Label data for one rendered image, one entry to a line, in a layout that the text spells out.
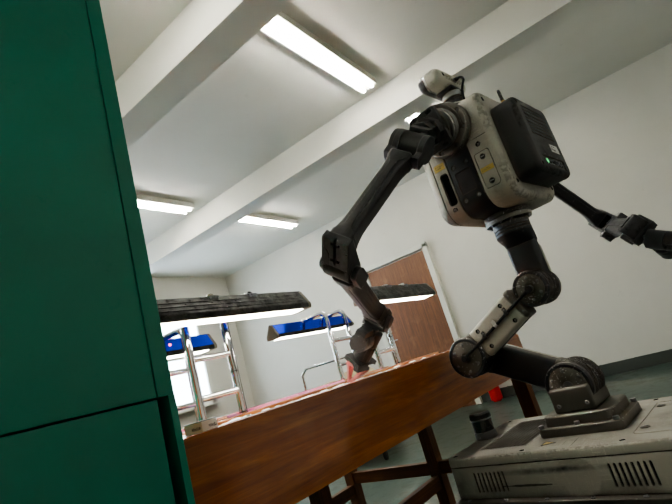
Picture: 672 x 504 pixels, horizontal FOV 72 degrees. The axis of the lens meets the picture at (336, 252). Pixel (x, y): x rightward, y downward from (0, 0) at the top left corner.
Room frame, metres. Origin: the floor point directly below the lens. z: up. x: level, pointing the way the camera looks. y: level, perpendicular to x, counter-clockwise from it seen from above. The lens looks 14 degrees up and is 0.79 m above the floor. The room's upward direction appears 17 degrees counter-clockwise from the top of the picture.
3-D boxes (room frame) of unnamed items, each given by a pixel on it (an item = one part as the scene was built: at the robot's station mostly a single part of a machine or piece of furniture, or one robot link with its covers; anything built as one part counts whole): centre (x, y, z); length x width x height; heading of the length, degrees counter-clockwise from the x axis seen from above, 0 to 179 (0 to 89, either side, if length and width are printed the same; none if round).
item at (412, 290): (2.17, -0.22, 1.08); 0.62 x 0.08 x 0.07; 144
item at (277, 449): (1.58, -0.13, 0.67); 1.81 x 0.12 x 0.19; 144
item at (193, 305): (1.38, 0.35, 1.08); 0.62 x 0.08 x 0.07; 144
